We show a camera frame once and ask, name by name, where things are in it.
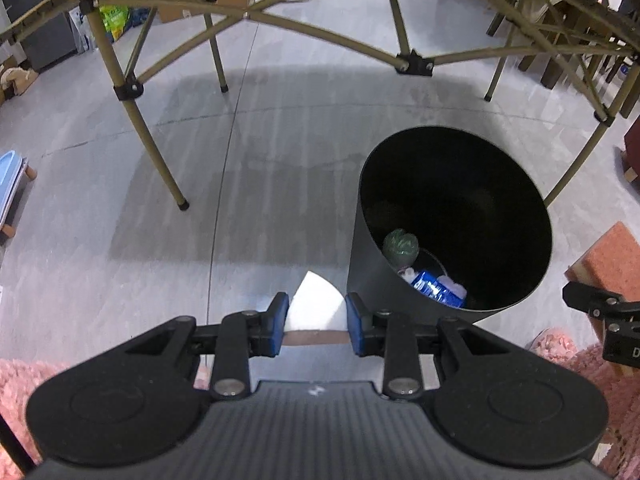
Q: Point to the blue pet feeder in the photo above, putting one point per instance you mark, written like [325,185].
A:
[10,180]

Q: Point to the white blue bag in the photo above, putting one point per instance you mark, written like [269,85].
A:
[85,30]

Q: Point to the wooden chair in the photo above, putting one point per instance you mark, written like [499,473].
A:
[629,107]

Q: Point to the white paper piece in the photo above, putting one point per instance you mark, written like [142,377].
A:
[315,305]

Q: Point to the blue packet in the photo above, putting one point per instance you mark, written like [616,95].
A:
[432,285]

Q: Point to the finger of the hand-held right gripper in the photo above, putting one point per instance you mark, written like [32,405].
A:
[595,305]

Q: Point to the green food bag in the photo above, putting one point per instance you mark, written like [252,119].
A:
[115,20]

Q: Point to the beige coat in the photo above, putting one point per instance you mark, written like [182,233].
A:
[530,0]

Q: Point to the pink fluffy garment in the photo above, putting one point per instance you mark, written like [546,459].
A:
[615,395]

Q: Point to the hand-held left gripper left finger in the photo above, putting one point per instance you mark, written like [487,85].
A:
[277,325]

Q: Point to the beige plush item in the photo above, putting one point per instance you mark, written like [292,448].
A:
[20,80]

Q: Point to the tan folding table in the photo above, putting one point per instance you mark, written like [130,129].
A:
[129,91]

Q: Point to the small white item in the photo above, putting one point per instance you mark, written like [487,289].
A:
[406,273]

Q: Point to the brown sponge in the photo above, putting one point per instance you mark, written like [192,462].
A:
[612,255]

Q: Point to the black trash bin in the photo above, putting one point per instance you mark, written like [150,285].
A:
[450,200]

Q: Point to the green round item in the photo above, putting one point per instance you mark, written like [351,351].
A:
[400,245]

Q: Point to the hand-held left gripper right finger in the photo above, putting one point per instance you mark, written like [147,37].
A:
[357,325]

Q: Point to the grey refrigerator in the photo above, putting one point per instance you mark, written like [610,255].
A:
[50,40]

